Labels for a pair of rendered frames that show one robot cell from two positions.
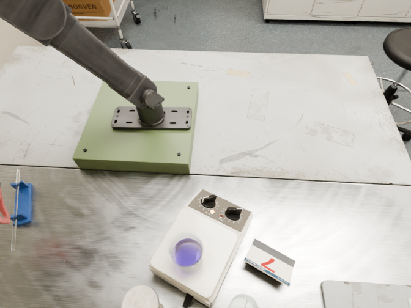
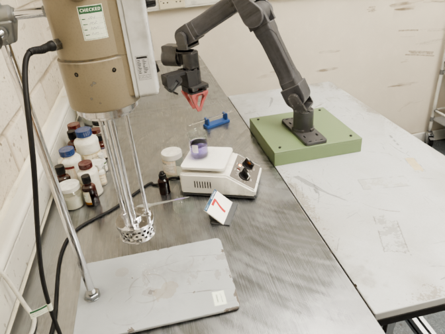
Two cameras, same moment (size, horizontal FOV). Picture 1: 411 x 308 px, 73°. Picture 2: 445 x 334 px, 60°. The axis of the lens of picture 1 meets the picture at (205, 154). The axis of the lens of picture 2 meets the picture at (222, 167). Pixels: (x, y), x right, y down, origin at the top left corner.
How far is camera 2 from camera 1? 0.88 m
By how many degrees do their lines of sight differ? 58
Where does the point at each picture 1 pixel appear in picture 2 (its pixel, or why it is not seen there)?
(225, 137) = (324, 173)
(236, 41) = not seen: outside the picture
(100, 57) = (275, 54)
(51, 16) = (254, 18)
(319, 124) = (396, 224)
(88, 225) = (214, 144)
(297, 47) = not seen: outside the picture
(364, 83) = not seen: outside the picture
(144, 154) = (269, 136)
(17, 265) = (183, 134)
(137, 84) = (291, 85)
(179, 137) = (295, 144)
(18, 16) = (243, 12)
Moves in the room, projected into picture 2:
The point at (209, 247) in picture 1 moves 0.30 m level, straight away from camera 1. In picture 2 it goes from (210, 160) to (314, 140)
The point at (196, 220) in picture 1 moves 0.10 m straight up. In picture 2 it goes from (225, 153) to (222, 118)
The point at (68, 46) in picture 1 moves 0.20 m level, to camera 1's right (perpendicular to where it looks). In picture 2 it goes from (261, 38) to (291, 53)
